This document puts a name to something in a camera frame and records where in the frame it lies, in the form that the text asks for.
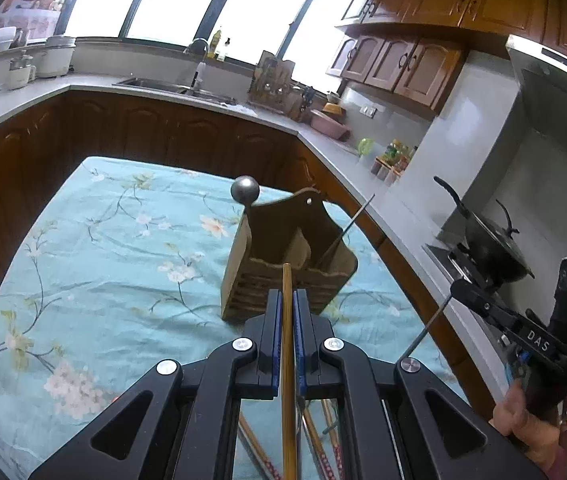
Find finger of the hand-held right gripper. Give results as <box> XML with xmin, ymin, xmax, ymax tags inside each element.
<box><xmin>451</xmin><ymin>280</ymin><xmax>519</xmax><ymax>331</ymax></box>

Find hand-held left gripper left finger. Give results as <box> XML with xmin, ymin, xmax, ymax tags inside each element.
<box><xmin>28</xmin><ymin>289</ymin><xmax>283</xmax><ymax>480</ymax></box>

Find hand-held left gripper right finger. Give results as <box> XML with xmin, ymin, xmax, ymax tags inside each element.
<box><xmin>294</xmin><ymin>289</ymin><xmax>548</xmax><ymax>480</ymax></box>

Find wooden utensil holder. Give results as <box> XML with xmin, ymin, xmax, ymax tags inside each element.
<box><xmin>220</xmin><ymin>187</ymin><xmax>359</xmax><ymax>328</ymax></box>

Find metal chopstick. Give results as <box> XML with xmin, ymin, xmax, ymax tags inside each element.
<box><xmin>315</xmin><ymin>193</ymin><xmax>376</xmax><ymax>268</ymax></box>

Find person's right hand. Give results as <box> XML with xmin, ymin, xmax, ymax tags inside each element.
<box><xmin>491</xmin><ymin>385</ymin><xmax>564</xmax><ymax>471</ymax></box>

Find gas stove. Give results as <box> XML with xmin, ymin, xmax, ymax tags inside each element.
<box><xmin>423</xmin><ymin>242</ymin><xmax>509</xmax><ymax>306</ymax></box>

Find black wok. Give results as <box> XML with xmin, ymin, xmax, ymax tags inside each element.
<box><xmin>433</xmin><ymin>176</ymin><xmax>535</xmax><ymax>286</ymax></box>

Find red-patterned wooden chopstick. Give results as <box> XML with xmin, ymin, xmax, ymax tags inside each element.
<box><xmin>240</xmin><ymin>416</ymin><xmax>278</xmax><ymax>480</ymax></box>
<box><xmin>322</xmin><ymin>401</ymin><xmax>348</xmax><ymax>480</ymax></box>
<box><xmin>305</xmin><ymin>411</ymin><xmax>331</xmax><ymax>480</ymax></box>

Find grey kitchen countertop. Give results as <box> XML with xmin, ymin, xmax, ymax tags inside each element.
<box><xmin>0</xmin><ymin>72</ymin><xmax>514</xmax><ymax>401</ymax></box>

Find metal ball-ended utensil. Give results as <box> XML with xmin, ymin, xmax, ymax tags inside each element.
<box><xmin>230</xmin><ymin>175</ymin><xmax>260</xmax><ymax>226</ymax></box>

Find row of spice jars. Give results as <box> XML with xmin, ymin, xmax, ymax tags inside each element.
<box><xmin>371</xmin><ymin>156</ymin><xmax>404</xmax><ymax>186</ymax></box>

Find group of sauce bottles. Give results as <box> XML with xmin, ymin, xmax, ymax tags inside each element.
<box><xmin>383</xmin><ymin>140</ymin><xmax>417</xmax><ymax>171</ymax></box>

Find floral teal tablecloth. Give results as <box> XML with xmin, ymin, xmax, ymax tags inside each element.
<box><xmin>0</xmin><ymin>156</ymin><xmax>469</xmax><ymax>480</ymax></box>

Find steel range hood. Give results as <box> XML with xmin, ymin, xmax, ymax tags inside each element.
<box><xmin>506</xmin><ymin>34</ymin><xmax>567</xmax><ymax>196</ymax></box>

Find pink plastic basin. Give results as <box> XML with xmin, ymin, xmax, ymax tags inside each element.
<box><xmin>309</xmin><ymin>108</ymin><xmax>351</xmax><ymax>142</ymax></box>

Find knife block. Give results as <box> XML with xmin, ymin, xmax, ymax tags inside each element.
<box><xmin>296</xmin><ymin>85</ymin><xmax>317</xmax><ymax>121</ymax></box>

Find wooden lower cabinets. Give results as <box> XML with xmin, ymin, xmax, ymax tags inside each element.
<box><xmin>0</xmin><ymin>91</ymin><xmax>494</xmax><ymax>411</ymax></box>

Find wooden cabinets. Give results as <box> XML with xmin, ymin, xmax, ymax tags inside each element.
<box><xmin>0</xmin><ymin>91</ymin><xmax>494</xmax><ymax>411</ymax></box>
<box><xmin>326</xmin><ymin>0</ymin><xmax>567</xmax><ymax>121</ymax></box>

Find wooden cutting board rack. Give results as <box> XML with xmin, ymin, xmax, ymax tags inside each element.
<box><xmin>248</xmin><ymin>50</ymin><xmax>297</xmax><ymax>111</ymax></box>

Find steel kitchen sink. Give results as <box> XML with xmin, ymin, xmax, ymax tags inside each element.
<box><xmin>114</xmin><ymin>76</ymin><xmax>237</xmax><ymax>106</ymax></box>

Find curved steel faucet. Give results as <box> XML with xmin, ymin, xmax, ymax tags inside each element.
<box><xmin>184</xmin><ymin>37</ymin><xmax>210</xmax><ymax>91</ymax></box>

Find wooden upper cabinets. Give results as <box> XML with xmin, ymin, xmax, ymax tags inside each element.
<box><xmin>326</xmin><ymin>0</ymin><xmax>567</xmax><ymax>121</ymax></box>

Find kitchen window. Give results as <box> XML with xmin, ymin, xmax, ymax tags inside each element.
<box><xmin>58</xmin><ymin>0</ymin><xmax>359</xmax><ymax>93</ymax></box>

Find white rice cooker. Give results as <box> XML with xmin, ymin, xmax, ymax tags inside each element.
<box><xmin>36</xmin><ymin>35</ymin><xmax>77</xmax><ymax>79</ymax></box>

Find small white kitchen appliance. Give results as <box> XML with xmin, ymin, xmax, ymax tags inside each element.
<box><xmin>6</xmin><ymin>52</ymin><xmax>37</xmax><ymax>90</ymax></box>

